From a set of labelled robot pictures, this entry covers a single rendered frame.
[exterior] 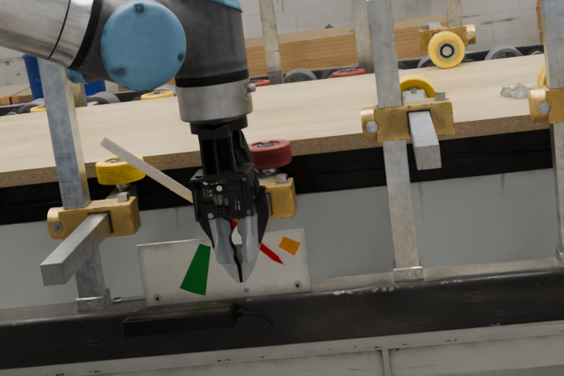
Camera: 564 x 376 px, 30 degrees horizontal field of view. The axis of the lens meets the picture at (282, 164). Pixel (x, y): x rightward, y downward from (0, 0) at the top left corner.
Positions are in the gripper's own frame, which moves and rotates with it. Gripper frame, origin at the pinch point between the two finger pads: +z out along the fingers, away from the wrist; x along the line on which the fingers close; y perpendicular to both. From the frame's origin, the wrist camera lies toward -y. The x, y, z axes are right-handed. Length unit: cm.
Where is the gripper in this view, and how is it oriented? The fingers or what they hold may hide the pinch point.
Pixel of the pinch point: (241, 270)
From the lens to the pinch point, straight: 135.2
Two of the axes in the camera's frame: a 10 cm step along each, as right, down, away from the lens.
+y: -0.9, 1.9, -9.8
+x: 9.9, -1.0, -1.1
